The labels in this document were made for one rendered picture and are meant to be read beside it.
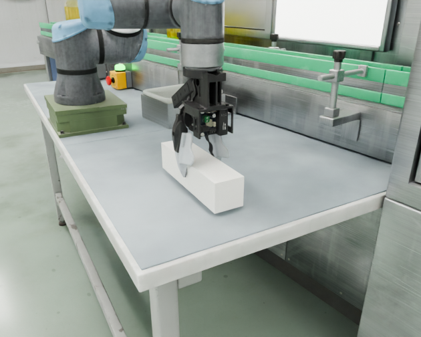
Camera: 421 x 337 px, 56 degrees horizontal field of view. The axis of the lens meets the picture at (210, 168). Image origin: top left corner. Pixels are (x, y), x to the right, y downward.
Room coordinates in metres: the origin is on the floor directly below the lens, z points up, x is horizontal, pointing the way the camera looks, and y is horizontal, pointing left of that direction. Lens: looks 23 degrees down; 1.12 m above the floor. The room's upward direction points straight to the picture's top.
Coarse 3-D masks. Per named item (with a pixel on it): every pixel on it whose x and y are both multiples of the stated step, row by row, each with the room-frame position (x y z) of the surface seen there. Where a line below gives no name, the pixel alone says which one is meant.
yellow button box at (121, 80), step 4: (112, 72) 1.72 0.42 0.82; (116, 72) 1.70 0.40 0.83; (120, 72) 1.70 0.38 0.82; (124, 72) 1.71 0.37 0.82; (128, 72) 1.72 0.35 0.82; (112, 76) 1.72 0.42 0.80; (116, 76) 1.69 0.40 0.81; (120, 76) 1.70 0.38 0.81; (124, 76) 1.71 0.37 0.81; (128, 76) 1.72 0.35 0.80; (116, 80) 1.69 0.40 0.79; (120, 80) 1.70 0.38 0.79; (124, 80) 1.71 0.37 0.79; (128, 80) 1.72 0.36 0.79; (112, 84) 1.73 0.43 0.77; (116, 84) 1.69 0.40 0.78; (120, 84) 1.69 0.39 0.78; (124, 84) 1.71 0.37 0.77; (128, 84) 1.72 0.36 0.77; (116, 88) 1.70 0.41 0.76; (120, 88) 1.69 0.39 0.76
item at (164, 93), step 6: (180, 84) 1.37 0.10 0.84; (144, 90) 1.27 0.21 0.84; (150, 90) 1.29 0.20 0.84; (156, 90) 1.31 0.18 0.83; (162, 90) 1.32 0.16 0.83; (168, 90) 1.33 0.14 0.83; (174, 90) 1.35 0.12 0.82; (222, 90) 1.28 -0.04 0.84; (150, 96) 1.22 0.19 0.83; (156, 96) 1.19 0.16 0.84; (162, 96) 1.32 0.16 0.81; (168, 96) 1.33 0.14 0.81; (168, 102) 1.16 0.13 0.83
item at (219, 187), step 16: (192, 144) 0.81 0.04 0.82; (208, 160) 0.72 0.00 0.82; (176, 176) 0.76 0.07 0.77; (192, 176) 0.69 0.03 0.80; (208, 176) 0.65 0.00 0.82; (224, 176) 0.65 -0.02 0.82; (240, 176) 0.65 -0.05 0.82; (192, 192) 0.69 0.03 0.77; (208, 192) 0.63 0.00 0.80; (224, 192) 0.62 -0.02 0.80; (240, 192) 0.64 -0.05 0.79; (208, 208) 0.63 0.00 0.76; (224, 208) 0.62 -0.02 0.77
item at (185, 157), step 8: (184, 136) 0.71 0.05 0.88; (184, 144) 0.70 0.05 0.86; (176, 152) 0.70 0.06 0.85; (184, 152) 0.70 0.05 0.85; (192, 152) 0.68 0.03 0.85; (176, 160) 0.71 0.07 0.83; (184, 160) 0.69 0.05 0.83; (192, 160) 0.67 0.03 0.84; (184, 168) 0.71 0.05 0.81; (184, 176) 0.71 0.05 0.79
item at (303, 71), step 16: (240, 48) 1.34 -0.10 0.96; (224, 64) 1.40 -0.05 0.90; (240, 64) 1.34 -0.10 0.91; (256, 64) 1.28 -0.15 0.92; (272, 64) 1.22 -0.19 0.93; (288, 64) 1.17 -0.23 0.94; (304, 64) 1.12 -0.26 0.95; (320, 64) 1.08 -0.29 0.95; (352, 64) 1.00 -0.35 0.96; (288, 80) 1.16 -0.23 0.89; (304, 80) 1.11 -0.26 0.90; (352, 80) 1.00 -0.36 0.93; (368, 80) 0.96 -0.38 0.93; (384, 80) 0.93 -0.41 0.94; (400, 80) 0.90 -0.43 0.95; (352, 96) 0.99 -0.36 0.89; (368, 96) 0.95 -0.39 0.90; (384, 96) 0.92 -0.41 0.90; (400, 96) 0.89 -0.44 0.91
